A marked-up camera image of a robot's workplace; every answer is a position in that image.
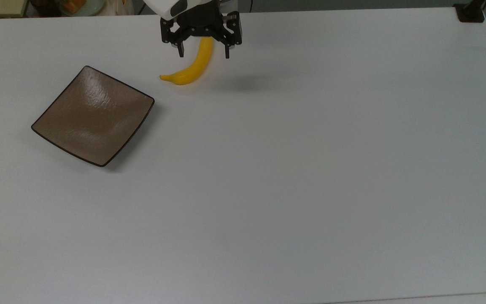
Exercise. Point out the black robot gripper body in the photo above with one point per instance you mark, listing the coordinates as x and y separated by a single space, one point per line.
201 23

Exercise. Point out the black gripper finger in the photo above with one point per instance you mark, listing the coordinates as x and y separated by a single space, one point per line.
171 33
232 29

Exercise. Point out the yellow banana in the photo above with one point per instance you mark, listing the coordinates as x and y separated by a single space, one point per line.
196 65

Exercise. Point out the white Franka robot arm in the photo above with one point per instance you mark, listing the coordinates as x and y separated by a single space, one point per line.
163 7

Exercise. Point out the green plate with food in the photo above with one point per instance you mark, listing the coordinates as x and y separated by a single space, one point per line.
82 6

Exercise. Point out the brown square ceramic plate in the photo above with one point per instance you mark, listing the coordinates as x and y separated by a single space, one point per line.
93 116

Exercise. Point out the white plastic bag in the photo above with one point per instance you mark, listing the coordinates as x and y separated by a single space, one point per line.
118 6

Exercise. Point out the black camera stand base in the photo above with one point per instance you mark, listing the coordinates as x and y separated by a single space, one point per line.
471 12

